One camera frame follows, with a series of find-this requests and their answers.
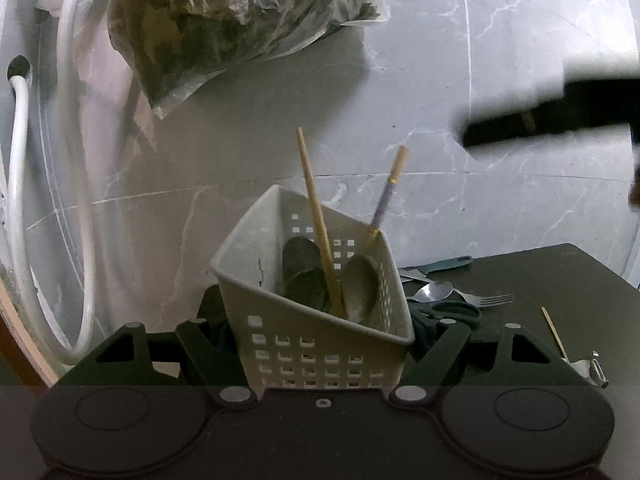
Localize metal peeler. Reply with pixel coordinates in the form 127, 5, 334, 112
561, 351, 610, 389

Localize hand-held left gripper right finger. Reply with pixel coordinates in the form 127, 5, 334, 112
390, 316, 583, 406

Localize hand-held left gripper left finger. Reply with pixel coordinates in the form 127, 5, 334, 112
60, 284, 257, 406

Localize wooden door frame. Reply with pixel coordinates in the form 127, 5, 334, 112
0, 280, 61, 388

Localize dark green handled scissors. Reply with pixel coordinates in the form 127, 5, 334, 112
407, 301, 483, 333

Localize spoon with blue gold handle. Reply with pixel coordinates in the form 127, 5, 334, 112
341, 145, 412, 323

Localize silver fork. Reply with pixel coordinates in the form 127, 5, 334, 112
462, 293, 516, 309

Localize white perforated utensil basket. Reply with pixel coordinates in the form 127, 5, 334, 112
209, 184, 416, 392

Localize green handled knife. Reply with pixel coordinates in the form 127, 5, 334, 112
399, 255, 474, 283

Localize white flexible hose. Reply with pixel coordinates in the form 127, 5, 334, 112
5, 0, 98, 367

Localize clear plastic bag of dried greens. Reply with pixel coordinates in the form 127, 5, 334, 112
107, 0, 396, 120

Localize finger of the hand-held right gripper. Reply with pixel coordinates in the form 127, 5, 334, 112
461, 97, 640, 151

